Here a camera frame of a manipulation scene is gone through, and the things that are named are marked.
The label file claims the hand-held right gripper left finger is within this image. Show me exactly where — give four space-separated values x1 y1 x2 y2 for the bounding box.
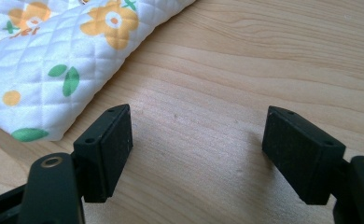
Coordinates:
72 103 134 204

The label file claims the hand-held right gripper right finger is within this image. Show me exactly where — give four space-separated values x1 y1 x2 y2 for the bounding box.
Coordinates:
261 105 347 206

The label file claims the white quilted floral cloth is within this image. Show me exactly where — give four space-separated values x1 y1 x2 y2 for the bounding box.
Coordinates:
0 0 197 143

